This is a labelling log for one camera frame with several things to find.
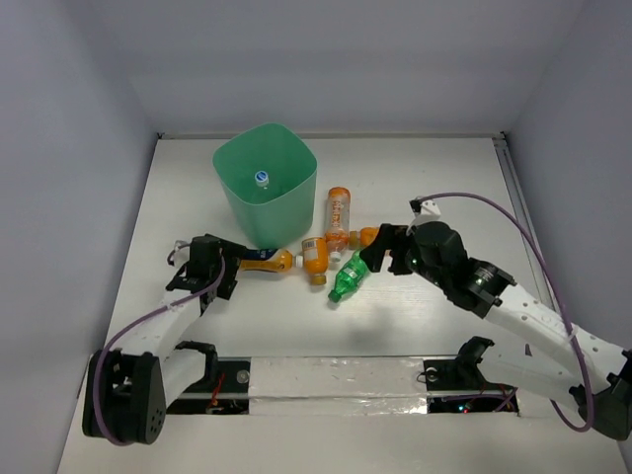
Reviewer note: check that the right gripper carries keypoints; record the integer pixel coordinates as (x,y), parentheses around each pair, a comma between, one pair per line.
(388,236)

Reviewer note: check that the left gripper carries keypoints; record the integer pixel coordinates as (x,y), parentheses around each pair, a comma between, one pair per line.
(230,270)

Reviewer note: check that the orange bottle blue label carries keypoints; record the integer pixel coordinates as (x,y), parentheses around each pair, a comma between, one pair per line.
(276,261)

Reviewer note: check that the green plastic bottle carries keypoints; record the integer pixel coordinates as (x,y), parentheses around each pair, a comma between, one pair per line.
(349,278)

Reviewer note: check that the clear crushed plastic bottle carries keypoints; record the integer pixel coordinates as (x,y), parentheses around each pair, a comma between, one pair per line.
(262,179)

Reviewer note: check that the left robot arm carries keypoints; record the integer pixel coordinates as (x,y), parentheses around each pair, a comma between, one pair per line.
(149,370)

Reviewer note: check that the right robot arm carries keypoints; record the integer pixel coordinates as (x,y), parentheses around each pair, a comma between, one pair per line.
(566,364)

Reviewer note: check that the green plastic bin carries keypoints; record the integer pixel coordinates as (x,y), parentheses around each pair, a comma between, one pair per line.
(278,216)

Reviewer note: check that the small orange bottle lying right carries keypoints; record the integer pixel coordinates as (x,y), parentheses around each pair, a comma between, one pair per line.
(360,239)

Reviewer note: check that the tall orange bottle white cap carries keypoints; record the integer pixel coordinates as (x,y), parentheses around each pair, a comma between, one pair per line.
(337,229)

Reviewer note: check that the small orange bottle barcode label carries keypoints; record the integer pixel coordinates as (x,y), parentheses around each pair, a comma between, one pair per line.
(315,260)

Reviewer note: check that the silver tape strip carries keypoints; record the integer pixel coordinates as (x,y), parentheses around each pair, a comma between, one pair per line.
(336,386)

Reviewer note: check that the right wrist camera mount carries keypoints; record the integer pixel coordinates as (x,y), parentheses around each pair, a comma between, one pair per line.
(425,210)

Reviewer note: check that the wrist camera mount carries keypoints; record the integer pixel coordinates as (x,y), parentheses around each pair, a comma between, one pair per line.
(180,254)
(425,210)

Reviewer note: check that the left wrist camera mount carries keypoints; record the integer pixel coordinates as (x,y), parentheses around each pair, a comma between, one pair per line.
(180,254)

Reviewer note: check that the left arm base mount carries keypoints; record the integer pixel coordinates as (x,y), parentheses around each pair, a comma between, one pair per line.
(228,394)

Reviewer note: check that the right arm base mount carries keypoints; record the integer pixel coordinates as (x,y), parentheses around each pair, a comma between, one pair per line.
(457,386)

